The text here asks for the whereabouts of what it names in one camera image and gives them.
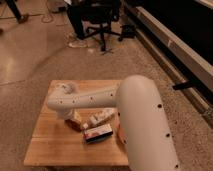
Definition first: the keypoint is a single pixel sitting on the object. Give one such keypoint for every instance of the small red white box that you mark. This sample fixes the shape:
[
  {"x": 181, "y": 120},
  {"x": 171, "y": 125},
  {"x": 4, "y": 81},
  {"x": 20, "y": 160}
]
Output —
[{"x": 97, "y": 133}]

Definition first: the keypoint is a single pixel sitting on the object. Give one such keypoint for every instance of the white sneaker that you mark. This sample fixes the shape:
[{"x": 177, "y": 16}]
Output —
[{"x": 78, "y": 43}]

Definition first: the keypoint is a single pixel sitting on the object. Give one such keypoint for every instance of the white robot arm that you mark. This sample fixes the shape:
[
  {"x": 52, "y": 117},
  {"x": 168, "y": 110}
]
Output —
[{"x": 148, "y": 138}]

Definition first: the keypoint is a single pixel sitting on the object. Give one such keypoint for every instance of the black office chair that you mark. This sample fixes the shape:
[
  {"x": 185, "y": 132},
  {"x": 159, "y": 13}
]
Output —
[{"x": 105, "y": 12}]

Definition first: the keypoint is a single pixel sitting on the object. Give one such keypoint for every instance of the orange ceramic bowl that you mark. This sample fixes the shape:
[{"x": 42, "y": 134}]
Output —
[{"x": 121, "y": 134}]

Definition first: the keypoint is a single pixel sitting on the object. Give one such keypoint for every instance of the wooden folding table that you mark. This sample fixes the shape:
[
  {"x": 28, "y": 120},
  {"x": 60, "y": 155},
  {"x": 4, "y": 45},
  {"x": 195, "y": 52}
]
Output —
[{"x": 53, "y": 143}]

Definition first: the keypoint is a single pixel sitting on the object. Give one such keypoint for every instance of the black box on floor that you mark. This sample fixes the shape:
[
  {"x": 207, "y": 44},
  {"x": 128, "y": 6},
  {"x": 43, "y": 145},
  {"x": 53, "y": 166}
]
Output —
[{"x": 127, "y": 31}]

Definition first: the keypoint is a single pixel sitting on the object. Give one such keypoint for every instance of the white plastic bottle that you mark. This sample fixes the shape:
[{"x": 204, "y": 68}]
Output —
[{"x": 99, "y": 118}]

